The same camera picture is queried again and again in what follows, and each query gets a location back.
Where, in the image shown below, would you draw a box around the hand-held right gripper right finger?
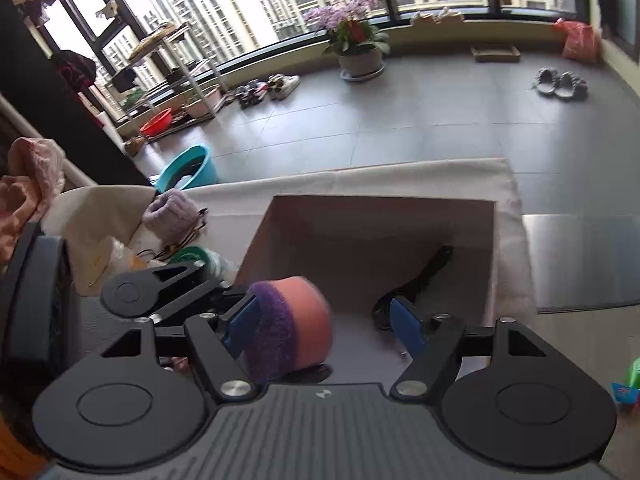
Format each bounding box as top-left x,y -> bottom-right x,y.
389,296 -> 551,404

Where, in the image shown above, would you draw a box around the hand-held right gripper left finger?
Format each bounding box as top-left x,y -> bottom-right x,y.
100,292 -> 264,404

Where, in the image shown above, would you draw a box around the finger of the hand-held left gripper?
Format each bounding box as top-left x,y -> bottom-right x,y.
144,259 -> 251,322

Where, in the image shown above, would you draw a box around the pink and purple sponge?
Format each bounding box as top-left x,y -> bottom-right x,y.
239,275 -> 335,386

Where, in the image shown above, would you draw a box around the cardboard box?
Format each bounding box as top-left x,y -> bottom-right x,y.
234,194 -> 502,366

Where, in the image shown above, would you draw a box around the green tape roll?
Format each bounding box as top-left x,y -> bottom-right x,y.
169,245 -> 211,267

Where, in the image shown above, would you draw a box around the black brush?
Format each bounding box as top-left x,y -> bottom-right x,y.
371,244 -> 456,332

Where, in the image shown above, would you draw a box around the purple knit hat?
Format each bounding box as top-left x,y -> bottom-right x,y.
142,189 -> 202,239

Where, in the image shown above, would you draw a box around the beige table cloth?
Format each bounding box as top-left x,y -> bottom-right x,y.
187,157 -> 540,317

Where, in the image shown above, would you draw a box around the beige fabric bag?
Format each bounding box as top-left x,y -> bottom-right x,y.
42,185 -> 158,297

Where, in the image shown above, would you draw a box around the teal plastic basin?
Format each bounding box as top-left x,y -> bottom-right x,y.
154,144 -> 221,194

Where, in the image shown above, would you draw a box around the pink knit cloth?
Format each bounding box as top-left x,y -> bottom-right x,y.
0,137 -> 67,261

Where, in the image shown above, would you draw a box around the red plastic basin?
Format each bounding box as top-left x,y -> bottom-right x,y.
139,108 -> 174,139

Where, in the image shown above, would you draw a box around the dark shoe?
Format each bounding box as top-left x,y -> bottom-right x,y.
234,80 -> 271,110

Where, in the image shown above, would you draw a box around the white metal shelf rack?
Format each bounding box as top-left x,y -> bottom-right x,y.
111,21 -> 232,137

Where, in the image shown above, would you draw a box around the white sneaker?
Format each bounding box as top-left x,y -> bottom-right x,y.
267,74 -> 302,101

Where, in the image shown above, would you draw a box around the green plastic toy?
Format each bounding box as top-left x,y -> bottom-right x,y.
610,356 -> 640,405

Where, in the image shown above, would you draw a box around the grey fuzzy slipper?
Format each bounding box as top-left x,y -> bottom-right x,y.
555,71 -> 589,102
533,67 -> 563,98

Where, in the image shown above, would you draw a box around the flat cardboard tray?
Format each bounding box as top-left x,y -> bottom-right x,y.
470,44 -> 522,64

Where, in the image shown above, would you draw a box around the potted purple flower plant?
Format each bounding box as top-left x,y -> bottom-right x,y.
303,0 -> 392,81

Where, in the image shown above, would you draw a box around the red plastic bag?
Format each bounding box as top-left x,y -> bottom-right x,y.
553,18 -> 601,65

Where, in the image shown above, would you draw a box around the black wire glasses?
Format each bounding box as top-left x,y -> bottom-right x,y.
134,208 -> 209,263

